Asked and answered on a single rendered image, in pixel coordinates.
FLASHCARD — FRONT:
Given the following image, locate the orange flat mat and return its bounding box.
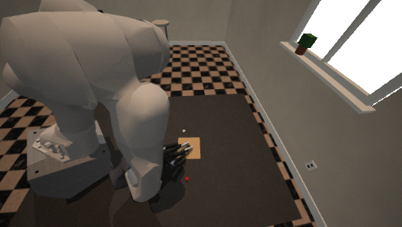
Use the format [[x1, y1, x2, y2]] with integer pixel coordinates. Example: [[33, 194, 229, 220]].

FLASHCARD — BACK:
[[177, 137, 200, 159]]

